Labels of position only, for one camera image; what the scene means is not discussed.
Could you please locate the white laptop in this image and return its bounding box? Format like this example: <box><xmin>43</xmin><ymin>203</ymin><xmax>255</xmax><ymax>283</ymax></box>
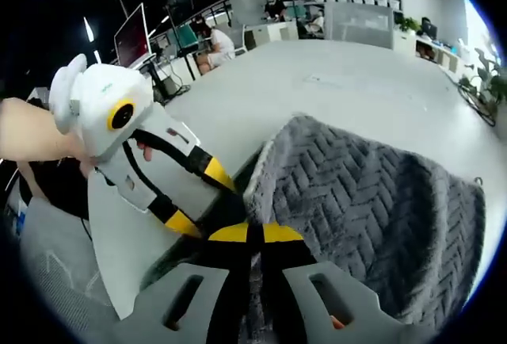
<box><xmin>113</xmin><ymin>2</ymin><xmax>158</xmax><ymax>71</ymax></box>

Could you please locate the grey herringbone towel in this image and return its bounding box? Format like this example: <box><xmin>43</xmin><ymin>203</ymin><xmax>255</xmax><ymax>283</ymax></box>
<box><xmin>237</xmin><ymin>113</ymin><xmax>487</xmax><ymax>344</ymax></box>

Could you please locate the white low cabinet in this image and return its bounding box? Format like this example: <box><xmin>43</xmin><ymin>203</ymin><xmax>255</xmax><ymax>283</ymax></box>
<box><xmin>394</xmin><ymin>29</ymin><xmax>471</xmax><ymax>76</ymax></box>

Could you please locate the green potted plant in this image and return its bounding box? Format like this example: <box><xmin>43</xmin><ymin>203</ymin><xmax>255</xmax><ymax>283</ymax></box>
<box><xmin>459</xmin><ymin>47</ymin><xmax>507</xmax><ymax>117</ymax></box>

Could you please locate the black laptop cable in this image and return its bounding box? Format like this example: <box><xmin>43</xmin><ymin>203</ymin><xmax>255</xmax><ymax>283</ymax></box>
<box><xmin>168</xmin><ymin>62</ymin><xmax>193</xmax><ymax>97</ymax></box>

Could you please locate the person's black clothing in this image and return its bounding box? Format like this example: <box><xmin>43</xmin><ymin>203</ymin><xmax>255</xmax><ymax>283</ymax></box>
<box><xmin>26</xmin><ymin>156</ymin><xmax>94</xmax><ymax>223</ymax></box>

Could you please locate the white desk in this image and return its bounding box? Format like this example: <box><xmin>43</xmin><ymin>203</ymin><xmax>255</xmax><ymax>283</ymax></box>
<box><xmin>244</xmin><ymin>21</ymin><xmax>299</xmax><ymax>50</ymax></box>

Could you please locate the teal office chair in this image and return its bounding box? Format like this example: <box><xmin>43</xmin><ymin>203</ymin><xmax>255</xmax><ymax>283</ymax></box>
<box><xmin>173</xmin><ymin>25</ymin><xmax>199</xmax><ymax>54</ymax></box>

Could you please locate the person's left hand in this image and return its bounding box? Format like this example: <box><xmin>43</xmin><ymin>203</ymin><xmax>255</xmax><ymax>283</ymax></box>
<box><xmin>135</xmin><ymin>140</ymin><xmax>154</xmax><ymax>162</ymax></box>

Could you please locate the small green plant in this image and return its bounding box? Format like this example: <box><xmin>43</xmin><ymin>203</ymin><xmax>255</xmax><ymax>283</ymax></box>
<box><xmin>395</xmin><ymin>16</ymin><xmax>421</xmax><ymax>34</ymax></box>

